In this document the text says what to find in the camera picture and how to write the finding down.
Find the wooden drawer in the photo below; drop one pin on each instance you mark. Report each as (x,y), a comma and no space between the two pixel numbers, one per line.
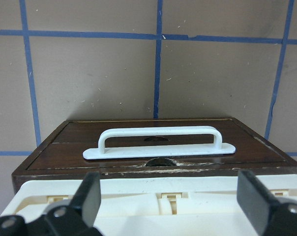
(126,148)

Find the white drawer handle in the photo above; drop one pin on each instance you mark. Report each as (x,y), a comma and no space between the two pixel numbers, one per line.
(214,148)

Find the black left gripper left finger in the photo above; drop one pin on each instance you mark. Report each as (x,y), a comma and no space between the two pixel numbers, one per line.
(82,209)

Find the dark wooden cabinet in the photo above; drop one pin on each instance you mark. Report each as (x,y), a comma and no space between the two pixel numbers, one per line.
(60,155)

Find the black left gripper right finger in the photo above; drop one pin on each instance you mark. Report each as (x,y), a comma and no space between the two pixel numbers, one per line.
(267,213)

